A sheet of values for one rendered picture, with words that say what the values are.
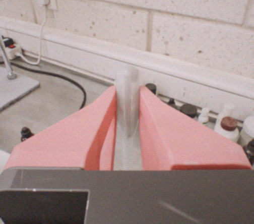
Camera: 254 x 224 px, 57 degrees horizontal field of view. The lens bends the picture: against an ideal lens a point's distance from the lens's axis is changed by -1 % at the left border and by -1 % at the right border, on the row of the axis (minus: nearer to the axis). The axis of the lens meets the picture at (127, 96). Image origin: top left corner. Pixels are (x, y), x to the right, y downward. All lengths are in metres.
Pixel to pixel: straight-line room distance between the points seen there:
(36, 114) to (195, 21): 0.46
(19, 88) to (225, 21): 0.58
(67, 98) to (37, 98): 0.09
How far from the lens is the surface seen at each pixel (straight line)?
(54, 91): 0.73
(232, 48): 0.59
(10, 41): 0.99
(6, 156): 0.46
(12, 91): 0.76
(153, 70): 0.64
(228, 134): 0.51
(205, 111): 0.56
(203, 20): 0.59
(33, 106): 0.69
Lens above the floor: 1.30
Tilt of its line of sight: 37 degrees down
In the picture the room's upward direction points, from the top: straight up
